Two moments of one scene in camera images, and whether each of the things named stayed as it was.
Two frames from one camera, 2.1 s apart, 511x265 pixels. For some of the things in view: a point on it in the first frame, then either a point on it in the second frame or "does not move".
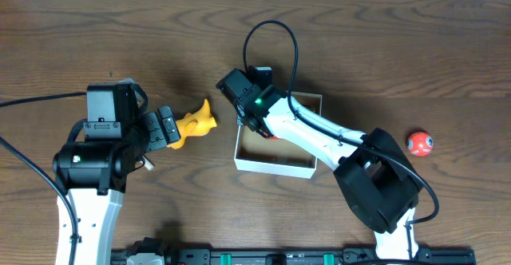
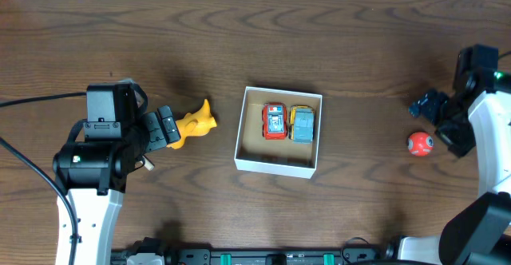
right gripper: (243, 114) to (460, 143)
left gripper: (160, 127) does not move
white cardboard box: (255, 150) does not move
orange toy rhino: (195, 124) does not move
